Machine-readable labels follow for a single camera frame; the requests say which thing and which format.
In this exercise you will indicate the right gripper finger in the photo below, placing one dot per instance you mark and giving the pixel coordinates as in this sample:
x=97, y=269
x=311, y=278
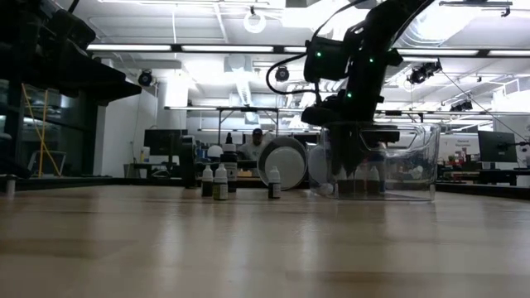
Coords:
x=341, y=155
x=354, y=155

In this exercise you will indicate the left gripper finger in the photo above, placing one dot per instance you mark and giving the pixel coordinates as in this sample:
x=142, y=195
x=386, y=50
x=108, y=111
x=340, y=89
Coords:
x=126, y=87
x=99, y=68

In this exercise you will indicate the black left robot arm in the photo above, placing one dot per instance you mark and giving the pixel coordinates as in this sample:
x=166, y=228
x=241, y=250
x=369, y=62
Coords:
x=16, y=45

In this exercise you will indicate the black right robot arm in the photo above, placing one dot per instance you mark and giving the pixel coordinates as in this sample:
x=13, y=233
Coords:
x=368, y=74

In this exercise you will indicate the large black food coloring bottle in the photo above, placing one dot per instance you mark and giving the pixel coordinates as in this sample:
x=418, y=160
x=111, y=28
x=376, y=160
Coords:
x=229, y=157

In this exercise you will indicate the LED light bar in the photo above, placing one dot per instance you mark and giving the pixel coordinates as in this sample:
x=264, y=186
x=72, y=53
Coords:
x=124, y=47

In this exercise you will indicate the black computer monitor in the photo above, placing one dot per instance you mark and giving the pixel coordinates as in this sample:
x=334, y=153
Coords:
x=497, y=147
x=165, y=142

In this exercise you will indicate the clear plastic bin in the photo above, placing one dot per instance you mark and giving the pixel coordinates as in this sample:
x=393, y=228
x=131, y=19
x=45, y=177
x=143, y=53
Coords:
x=426, y=182

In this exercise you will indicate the person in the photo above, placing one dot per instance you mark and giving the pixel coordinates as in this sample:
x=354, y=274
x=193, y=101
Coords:
x=256, y=149

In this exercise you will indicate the white sign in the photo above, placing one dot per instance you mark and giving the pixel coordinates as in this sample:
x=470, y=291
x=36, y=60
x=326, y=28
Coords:
x=467, y=145

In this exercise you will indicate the white dome object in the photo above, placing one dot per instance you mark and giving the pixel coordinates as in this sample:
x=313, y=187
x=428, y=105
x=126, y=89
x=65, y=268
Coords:
x=214, y=151

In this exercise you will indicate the black ceiling camera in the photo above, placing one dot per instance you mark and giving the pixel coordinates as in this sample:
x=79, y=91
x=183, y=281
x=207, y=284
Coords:
x=465, y=105
x=145, y=78
x=420, y=73
x=282, y=73

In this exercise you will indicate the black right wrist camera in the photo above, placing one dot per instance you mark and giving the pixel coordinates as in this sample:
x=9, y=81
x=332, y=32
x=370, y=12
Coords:
x=321, y=116

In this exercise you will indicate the black aluminium table frame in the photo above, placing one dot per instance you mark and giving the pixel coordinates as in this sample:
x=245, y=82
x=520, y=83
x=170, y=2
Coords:
x=62, y=181

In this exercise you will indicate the white cylinder post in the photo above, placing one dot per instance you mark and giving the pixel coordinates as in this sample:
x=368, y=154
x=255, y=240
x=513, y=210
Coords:
x=11, y=186

